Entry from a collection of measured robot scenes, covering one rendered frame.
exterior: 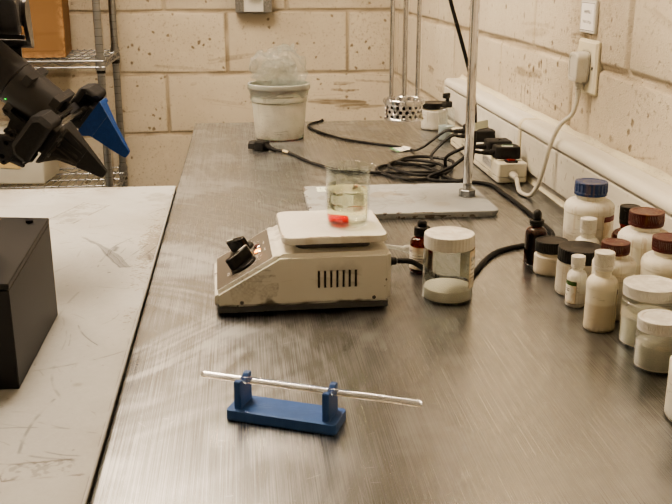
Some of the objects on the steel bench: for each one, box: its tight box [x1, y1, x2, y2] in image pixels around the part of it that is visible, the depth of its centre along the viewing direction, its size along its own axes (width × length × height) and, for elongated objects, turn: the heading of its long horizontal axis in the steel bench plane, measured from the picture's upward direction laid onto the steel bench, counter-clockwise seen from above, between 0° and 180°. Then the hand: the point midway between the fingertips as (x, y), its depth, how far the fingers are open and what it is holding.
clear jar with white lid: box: [422, 226, 475, 305], centre depth 109 cm, size 6×6×8 cm
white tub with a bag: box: [247, 43, 310, 142], centre depth 210 cm, size 14×14×21 cm
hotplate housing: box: [214, 225, 397, 313], centre depth 110 cm, size 22×13×8 cm, turn 97°
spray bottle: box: [438, 93, 455, 141], centre depth 208 cm, size 4×4×11 cm
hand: (94, 146), depth 115 cm, fingers open, 8 cm apart
